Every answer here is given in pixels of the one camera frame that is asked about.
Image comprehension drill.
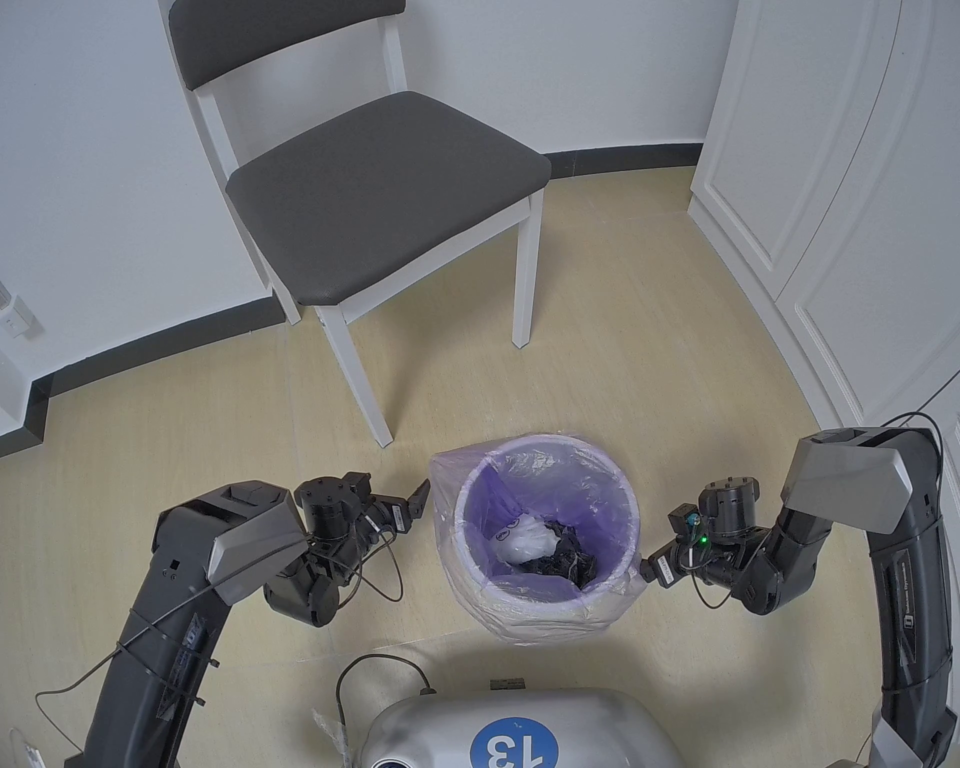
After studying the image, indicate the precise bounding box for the white trash bin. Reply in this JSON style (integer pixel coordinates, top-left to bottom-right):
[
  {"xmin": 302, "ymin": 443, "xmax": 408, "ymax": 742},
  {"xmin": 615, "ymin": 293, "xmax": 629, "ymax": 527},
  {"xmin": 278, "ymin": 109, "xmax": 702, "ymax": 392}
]
[{"xmin": 450, "ymin": 435, "xmax": 643, "ymax": 639}]

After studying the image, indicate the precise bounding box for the white chair dark grey seat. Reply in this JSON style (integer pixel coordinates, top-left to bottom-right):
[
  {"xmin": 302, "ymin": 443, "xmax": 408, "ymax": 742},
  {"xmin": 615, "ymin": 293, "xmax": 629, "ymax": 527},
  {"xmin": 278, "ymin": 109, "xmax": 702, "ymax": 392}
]
[{"xmin": 157, "ymin": 0, "xmax": 553, "ymax": 449}]

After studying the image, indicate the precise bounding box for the white wardrobe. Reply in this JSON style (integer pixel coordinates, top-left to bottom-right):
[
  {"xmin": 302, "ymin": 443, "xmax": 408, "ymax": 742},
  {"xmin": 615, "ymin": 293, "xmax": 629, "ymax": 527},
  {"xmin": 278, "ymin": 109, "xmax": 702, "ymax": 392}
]
[{"xmin": 688, "ymin": 0, "xmax": 960, "ymax": 430}]

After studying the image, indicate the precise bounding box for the black cable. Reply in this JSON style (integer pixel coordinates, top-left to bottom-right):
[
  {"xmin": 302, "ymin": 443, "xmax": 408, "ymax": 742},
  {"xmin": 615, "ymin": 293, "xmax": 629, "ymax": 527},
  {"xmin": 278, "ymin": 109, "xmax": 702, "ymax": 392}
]
[
  {"xmin": 883, "ymin": 410, "xmax": 948, "ymax": 453},
  {"xmin": 335, "ymin": 654, "xmax": 438, "ymax": 740}
]

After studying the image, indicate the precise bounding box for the crumpled black plastic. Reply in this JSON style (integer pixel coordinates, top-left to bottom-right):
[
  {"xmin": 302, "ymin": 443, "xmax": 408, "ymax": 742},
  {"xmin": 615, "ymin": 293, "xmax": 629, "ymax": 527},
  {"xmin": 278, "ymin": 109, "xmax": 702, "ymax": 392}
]
[{"xmin": 535, "ymin": 520, "xmax": 602, "ymax": 591}]

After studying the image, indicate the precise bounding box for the crumpled white paper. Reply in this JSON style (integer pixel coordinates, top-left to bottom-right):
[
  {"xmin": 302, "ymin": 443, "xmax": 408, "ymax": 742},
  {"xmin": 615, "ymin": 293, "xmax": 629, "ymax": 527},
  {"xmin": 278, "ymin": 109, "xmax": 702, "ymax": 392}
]
[{"xmin": 487, "ymin": 513, "xmax": 561, "ymax": 568}]

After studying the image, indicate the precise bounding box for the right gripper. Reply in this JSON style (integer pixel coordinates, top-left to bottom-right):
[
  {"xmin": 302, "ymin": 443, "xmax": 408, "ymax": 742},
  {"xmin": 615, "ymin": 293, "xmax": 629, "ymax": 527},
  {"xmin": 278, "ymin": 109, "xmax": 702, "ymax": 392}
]
[{"xmin": 646, "ymin": 544, "xmax": 714, "ymax": 594}]

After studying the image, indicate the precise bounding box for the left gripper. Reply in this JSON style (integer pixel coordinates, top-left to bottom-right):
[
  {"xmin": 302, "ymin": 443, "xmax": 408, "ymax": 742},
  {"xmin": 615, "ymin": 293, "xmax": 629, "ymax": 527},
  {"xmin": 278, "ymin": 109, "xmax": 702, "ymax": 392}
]
[{"xmin": 358, "ymin": 480, "xmax": 434, "ymax": 541}]

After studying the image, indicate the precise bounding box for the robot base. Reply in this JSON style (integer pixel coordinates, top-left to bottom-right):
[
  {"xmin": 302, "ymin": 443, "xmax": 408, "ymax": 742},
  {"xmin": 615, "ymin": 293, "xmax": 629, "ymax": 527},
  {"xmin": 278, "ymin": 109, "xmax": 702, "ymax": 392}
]
[{"xmin": 360, "ymin": 678, "xmax": 681, "ymax": 768}]

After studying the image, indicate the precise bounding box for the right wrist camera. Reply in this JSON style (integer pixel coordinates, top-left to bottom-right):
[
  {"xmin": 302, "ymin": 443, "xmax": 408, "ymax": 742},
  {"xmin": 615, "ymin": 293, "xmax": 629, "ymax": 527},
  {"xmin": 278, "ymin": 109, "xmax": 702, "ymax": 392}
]
[{"xmin": 669, "ymin": 504, "xmax": 708, "ymax": 543}]

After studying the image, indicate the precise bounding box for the white wall socket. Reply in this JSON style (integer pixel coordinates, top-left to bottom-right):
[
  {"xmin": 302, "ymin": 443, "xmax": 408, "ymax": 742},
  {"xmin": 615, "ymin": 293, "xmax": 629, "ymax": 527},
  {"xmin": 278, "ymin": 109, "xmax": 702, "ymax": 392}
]
[{"xmin": 0, "ymin": 283, "xmax": 36, "ymax": 343}]

